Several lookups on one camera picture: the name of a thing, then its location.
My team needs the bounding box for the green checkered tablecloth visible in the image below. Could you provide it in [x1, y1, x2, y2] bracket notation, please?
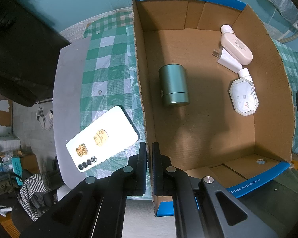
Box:
[80, 8, 145, 178]

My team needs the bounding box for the small white bottle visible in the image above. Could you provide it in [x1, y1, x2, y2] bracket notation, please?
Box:
[238, 68, 253, 83]

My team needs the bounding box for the pink lotion bottle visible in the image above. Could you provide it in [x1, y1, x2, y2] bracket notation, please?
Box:
[220, 24, 253, 66]

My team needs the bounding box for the striped clothing pile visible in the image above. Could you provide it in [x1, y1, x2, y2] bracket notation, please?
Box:
[17, 169, 64, 221]

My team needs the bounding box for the teal cardboard box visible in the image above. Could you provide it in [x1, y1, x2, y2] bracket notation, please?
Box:
[11, 156, 23, 186]

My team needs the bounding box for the white charger adapter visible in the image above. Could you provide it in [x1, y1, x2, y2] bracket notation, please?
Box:
[212, 47, 242, 73]

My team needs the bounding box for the blue-edged cardboard box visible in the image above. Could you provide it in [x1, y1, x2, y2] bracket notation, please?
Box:
[131, 0, 296, 217]

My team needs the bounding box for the green metal tin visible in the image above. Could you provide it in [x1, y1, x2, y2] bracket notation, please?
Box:
[159, 64, 190, 106]

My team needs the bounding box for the white smartphone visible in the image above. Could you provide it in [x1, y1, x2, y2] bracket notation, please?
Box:
[66, 105, 140, 173]

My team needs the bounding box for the white octagonal jar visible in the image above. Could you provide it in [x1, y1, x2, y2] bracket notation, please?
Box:
[229, 78, 259, 117]

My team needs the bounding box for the silver foil sheet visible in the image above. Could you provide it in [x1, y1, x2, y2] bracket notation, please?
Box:
[248, 0, 298, 43]

